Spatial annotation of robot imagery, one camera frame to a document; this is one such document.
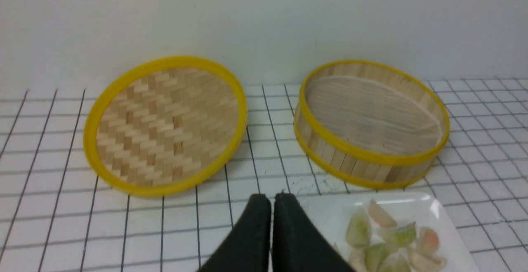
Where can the pale dumpling right lower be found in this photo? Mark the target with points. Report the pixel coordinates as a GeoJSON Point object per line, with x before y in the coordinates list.
{"type": "Point", "coordinates": [425, 263]}

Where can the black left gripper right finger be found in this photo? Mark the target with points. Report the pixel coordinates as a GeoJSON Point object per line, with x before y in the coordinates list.
{"type": "Point", "coordinates": [297, 246]}

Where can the yellow-rimmed bamboo steamer basket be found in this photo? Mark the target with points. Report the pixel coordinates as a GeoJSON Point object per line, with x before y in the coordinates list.
{"type": "Point", "coordinates": [370, 124]}

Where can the white rectangular plate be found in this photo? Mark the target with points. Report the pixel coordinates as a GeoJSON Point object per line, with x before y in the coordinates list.
{"type": "Point", "coordinates": [331, 215]}

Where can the pale dumpling left middle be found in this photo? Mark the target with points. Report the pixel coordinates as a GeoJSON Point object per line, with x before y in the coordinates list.
{"type": "Point", "coordinates": [357, 260]}

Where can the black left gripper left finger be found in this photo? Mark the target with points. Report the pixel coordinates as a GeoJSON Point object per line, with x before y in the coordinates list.
{"type": "Point", "coordinates": [246, 247]}

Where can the pale pink dumpling top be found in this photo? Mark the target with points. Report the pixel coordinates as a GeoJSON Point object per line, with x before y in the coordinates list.
{"type": "Point", "coordinates": [379, 215]}

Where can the yellow-rimmed woven bamboo lid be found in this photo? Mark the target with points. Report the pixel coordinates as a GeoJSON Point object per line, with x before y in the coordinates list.
{"type": "Point", "coordinates": [166, 126]}

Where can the green dumpling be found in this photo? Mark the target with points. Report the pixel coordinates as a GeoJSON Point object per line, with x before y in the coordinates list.
{"type": "Point", "coordinates": [336, 248]}
{"type": "Point", "coordinates": [358, 233]}
{"type": "Point", "coordinates": [395, 263]}
{"type": "Point", "coordinates": [399, 236]}
{"type": "Point", "coordinates": [376, 254]}

